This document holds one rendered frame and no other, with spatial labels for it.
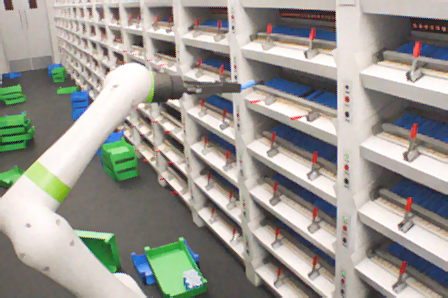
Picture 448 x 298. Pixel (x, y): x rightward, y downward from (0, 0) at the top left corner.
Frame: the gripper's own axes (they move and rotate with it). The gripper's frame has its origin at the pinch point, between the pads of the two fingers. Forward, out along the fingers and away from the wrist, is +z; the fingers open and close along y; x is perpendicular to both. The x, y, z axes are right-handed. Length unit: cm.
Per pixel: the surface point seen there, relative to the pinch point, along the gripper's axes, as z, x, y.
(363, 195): 26, 24, -40
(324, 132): 21.4, 9.5, -23.3
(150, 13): 20, -23, 170
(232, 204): 33, 65, 55
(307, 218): 31, 46, -7
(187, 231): 27, 99, 99
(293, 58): 17.9, -10.9, -7.5
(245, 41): 19.6, -13.6, 30.0
